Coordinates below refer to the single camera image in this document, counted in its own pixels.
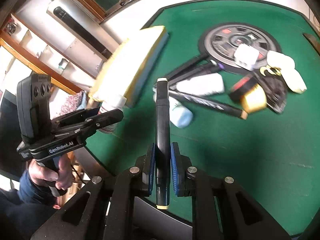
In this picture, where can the yellow tape roll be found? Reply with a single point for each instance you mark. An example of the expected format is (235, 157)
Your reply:
(254, 100)

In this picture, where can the yellow cardboard box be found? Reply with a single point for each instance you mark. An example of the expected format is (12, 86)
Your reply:
(127, 70)

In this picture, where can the person's left hand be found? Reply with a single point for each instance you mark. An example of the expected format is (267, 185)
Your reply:
(63, 178)

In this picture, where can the black tape roll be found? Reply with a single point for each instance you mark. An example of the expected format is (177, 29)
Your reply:
(239, 89)

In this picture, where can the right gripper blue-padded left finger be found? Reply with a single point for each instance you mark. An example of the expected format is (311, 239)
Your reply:
(148, 170)

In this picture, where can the white earbud case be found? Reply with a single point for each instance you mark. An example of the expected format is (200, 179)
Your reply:
(280, 61)

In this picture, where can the black marker cream caps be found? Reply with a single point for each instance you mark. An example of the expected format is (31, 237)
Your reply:
(162, 151)

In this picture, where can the round black dial panel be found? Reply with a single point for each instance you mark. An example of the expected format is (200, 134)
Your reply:
(222, 40)

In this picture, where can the white charger block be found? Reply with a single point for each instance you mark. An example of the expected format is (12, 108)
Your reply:
(246, 56)

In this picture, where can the blue sleeve left forearm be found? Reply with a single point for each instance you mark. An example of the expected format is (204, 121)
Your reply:
(25, 210)

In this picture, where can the white pill bottle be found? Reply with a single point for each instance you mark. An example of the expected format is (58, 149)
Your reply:
(111, 103)

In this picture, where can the black marker orange cap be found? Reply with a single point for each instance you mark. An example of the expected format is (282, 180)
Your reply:
(210, 104)

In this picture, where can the light blue capped bottle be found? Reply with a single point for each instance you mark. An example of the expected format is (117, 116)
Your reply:
(179, 115)

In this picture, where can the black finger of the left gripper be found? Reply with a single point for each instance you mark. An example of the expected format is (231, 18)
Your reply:
(84, 122)

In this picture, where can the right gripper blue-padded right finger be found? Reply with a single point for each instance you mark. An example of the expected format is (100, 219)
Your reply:
(178, 171)

